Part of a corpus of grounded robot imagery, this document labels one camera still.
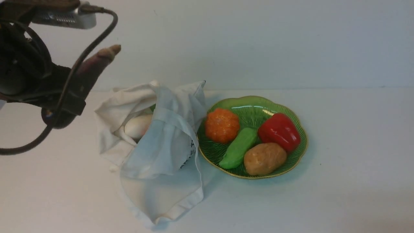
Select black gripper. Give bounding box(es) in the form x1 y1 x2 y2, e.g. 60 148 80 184
1 20 92 129

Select white vegetable in bag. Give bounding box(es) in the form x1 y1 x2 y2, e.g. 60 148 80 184
124 115 153 141

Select black camera cable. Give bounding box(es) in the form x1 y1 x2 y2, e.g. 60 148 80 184
0 5 118 156

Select brown potato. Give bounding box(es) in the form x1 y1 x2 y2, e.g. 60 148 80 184
244 143 288 176

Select orange round vegetable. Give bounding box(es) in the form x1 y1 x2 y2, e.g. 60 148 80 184
204 108 240 144

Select green scalloped plastic bowl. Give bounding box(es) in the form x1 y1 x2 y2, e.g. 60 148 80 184
198 95 309 180

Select white cloth bag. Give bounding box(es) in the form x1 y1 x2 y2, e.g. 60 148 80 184
94 81 207 229

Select purple sweet potato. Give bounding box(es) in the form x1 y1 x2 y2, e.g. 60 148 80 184
75 44 121 87

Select red bell pepper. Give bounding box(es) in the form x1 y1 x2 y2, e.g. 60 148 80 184
257 113 301 154

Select green cucumber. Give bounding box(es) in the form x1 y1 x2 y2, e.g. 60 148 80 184
219 128 258 169

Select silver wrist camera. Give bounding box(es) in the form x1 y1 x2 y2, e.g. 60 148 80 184
31 1 97 29

